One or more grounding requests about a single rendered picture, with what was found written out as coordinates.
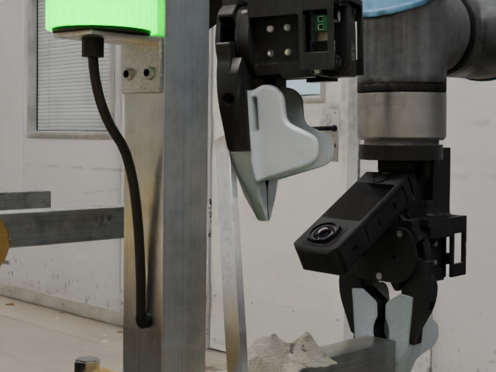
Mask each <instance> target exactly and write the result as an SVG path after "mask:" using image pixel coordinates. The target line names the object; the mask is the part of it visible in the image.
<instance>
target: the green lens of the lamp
mask: <svg viewBox="0 0 496 372"><path fill-rule="evenodd" d="M69 25H109V26H121V27H135V28H140V29H144V30H150V31H151V35H153V34H156V33H157V0H46V30H48V31H50V32H52V30H51V29H52V28H53V27H60V26H69Z"/></svg>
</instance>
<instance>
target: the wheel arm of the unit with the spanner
mask: <svg viewBox="0 0 496 372"><path fill-rule="evenodd" d="M320 348H321V350H322V351H323V352H324V353H325V354H327V355H329V356H330V357H331V359H332V360H334V361H335V362H337V363H338V364H337V363H336V364H333V365H329V366H328V367H327V366H325V367H320V366H319V367H318V368H317V367H311V366H310V367H309V368H308V367H307V368H303V367H302V370H301V369H300V370H299V369H298V370H299V372H395V354H396V341H395V340H389V339H384V338H380V337H373V336H369V335H366V336H363V337H357V338H353V339H350V340H345V341H342V342H336V343H333V344H330V345H324V346H320Z"/></svg>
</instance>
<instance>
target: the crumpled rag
mask: <svg viewBox="0 0 496 372"><path fill-rule="evenodd" d="M247 362H248V371H249V372H299V370H300V369H301V370H302V367H303V368H307V367H308V368H309V367H310V366H311V367H317V368H318V367H319V366H320V367H325V366H327V367H328V366H329V365H333V364H336V363H337V362H335V361H334V360H332V359H331V357H330V356H329V355H327V354H325V353H324V352H323V351H322V350H321V348H320V347H319V346H318V344H317V343H316V342H315V341H314V339H313V337H312V335H311V334H310V333H309V332H306V333H304V334H303V335H301V337H298V339H297V340H295V341H293V342H291V343H287V342H285V341H283V340H282V339H280V338H279V337H278V336H277V334H275V333H273V334H272V335H271V336H269V337H265V336H263V337H262V338H261V340H260V339H258V338H256V340H255V341H254V342H253V343H252V344H251V346H250V347H248V349H247ZM298 369H299V370H298Z"/></svg>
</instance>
